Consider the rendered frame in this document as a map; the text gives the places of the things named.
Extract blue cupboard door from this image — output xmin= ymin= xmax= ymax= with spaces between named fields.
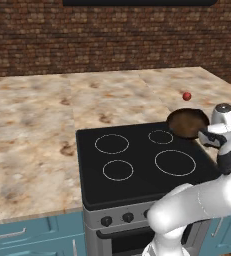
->
xmin=57 ymin=211 xmax=87 ymax=256
xmin=198 ymin=213 xmax=231 ymax=256

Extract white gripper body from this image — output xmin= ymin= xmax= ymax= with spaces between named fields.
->
xmin=197 ymin=127 xmax=229 ymax=149

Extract black oven door handle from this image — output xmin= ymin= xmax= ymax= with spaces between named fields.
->
xmin=96 ymin=226 xmax=155 ymax=240

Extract black and steel stove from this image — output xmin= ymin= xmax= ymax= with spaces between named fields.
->
xmin=75 ymin=121 xmax=223 ymax=256

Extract black oven door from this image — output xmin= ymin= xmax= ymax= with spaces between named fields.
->
xmin=96 ymin=221 xmax=205 ymax=256

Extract dark brown frying pan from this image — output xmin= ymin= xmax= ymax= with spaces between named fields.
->
xmin=165 ymin=108 xmax=211 ymax=140

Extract blue drawer front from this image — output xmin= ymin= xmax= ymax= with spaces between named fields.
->
xmin=0 ymin=245 xmax=62 ymax=256
xmin=0 ymin=215 xmax=60 ymax=249

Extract silver drawer handle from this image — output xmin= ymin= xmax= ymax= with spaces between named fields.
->
xmin=0 ymin=227 xmax=28 ymax=241

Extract black range hood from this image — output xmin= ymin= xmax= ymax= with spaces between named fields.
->
xmin=62 ymin=0 xmax=219 ymax=7

